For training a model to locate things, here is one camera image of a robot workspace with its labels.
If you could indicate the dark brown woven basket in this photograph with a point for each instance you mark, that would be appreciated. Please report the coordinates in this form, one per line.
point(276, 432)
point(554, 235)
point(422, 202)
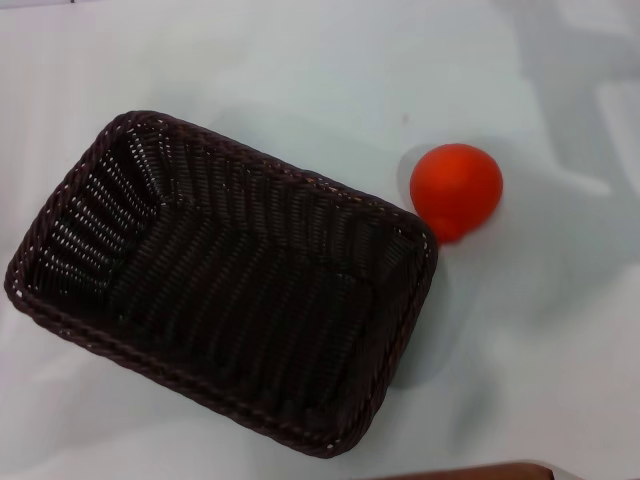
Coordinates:
point(240, 300)

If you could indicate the orange-red round toy fruit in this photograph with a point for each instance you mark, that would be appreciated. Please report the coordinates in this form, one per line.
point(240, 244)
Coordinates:
point(455, 187)

